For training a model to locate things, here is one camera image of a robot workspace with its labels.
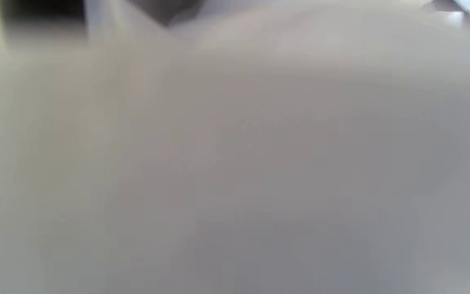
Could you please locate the white printed plastic bag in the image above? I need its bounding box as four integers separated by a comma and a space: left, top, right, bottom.
0, 0, 470, 294

